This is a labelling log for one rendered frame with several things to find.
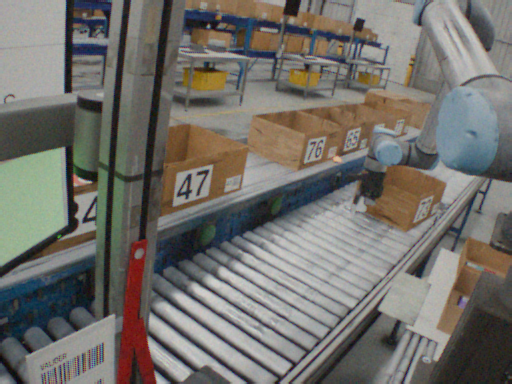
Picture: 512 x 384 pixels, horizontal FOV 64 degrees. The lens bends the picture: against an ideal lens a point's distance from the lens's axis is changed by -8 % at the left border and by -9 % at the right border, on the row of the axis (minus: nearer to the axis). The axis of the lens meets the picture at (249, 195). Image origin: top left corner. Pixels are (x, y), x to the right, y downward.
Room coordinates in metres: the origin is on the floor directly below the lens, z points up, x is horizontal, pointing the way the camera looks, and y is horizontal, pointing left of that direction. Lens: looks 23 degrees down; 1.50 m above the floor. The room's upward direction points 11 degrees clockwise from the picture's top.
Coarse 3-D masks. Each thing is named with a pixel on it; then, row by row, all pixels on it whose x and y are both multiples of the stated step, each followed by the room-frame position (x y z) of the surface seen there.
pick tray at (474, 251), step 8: (472, 240) 1.54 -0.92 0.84; (464, 248) 1.49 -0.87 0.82; (472, 248) 1.53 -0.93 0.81; (480, 248) 1.52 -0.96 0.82; (488, 248) 1.51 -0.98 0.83; (464, 256) 1.37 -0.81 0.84; (472, 256) 1.53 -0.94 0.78; (480, 256) 1.51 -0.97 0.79; (488, 256) 1.50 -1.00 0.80; (496, 256) 1.49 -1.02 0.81; (504, 256) 1.48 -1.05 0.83; (464, 264) 1.30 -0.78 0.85; (480, 264) 1.50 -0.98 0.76; (488, 264) 1.49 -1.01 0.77; (496, 264) 1.48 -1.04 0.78; (504, 264) 1.47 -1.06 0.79; (480, 272) 1.27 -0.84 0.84; (496, 272) 1.46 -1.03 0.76; (504, 272) 1.46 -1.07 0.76
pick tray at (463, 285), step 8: (464, 272) 1.27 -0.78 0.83; (472, 272) 1.25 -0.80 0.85; (456, 280) 1.27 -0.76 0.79; (464, 280) 1.26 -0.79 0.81; (472, 280) 1.25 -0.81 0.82; (456, 288) 1.27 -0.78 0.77; (464, 288) 1.25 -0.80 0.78; (472, 288) 1.24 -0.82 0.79; (448, 296) 1.20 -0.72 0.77; (456, 296) 1.22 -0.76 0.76; (464, 296) 1.23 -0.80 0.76; (448, 304) 1.03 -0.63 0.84; (448, 312) 1.03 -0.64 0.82; (456, 312) 1.02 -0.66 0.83; (440, 320) 1.03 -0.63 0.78; (448, 320) 1.02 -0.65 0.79; (456, 320) 1.01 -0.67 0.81; (440, 328) 1.03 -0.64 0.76; (448, 328) 1.02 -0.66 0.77
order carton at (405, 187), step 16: (400, 176) 2.15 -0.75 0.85; (416, 176) 2.10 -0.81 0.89; (432, 176) 2.05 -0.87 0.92; (384, 192) 1.79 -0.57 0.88; (400, 192) 1.74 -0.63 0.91; (416, 192) 2.08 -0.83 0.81; (432, 192) 1.83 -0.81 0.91; (368, 208) 1.82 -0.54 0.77; (384, 208) 1.77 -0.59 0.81; (400, 208) 1.73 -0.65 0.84; (416, 208) 1.71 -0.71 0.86; (432, 208) 1.90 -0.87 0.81; (400, 224) 1.71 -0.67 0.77; (416, 224) 1.78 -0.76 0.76
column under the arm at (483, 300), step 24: (480, 288) 0.75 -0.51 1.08; (480, 312) 0.68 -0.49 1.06; (504, 312) 0.67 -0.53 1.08; (456, 336) 0.72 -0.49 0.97; (480, 336) 0.67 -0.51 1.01; (504, 336) 0.65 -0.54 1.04; (432, 360) 0.87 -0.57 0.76; (456, 360) 0.67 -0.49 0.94; (480, 360) 0.65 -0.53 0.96; (504, 360) 0.63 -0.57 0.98
